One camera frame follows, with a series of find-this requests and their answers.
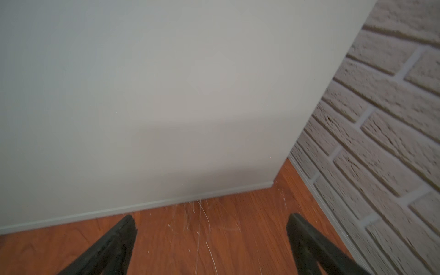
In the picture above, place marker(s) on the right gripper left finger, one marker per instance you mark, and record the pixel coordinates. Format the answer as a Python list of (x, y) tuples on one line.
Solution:
[(110, 255)]

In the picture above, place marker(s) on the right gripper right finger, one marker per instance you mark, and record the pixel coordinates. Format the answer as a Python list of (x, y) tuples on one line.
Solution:
[(313, 252)]

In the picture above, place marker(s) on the grey metal cabinet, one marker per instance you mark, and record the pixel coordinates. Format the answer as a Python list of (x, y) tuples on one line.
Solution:
[(110, 107)]

